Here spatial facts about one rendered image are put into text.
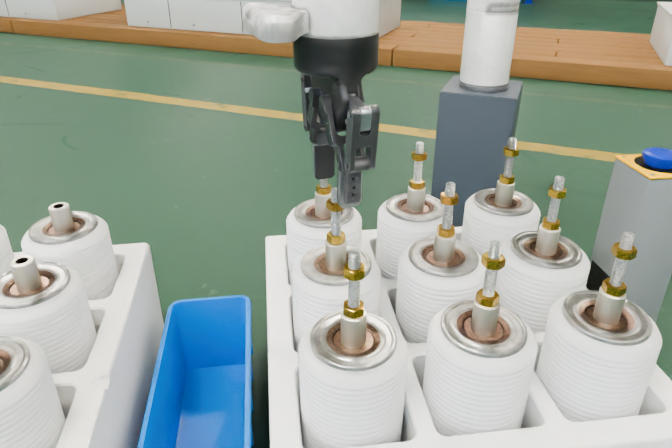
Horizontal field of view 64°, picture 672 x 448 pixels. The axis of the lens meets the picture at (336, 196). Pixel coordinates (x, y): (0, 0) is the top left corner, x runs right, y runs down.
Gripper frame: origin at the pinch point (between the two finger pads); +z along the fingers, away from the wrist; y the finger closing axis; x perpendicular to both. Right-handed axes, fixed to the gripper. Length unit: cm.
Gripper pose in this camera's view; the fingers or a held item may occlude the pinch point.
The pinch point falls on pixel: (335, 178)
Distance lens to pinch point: 53.4
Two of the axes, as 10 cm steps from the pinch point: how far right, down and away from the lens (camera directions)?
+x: -9.3, 1.6, -3.3
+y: -3.6, -4.1, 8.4
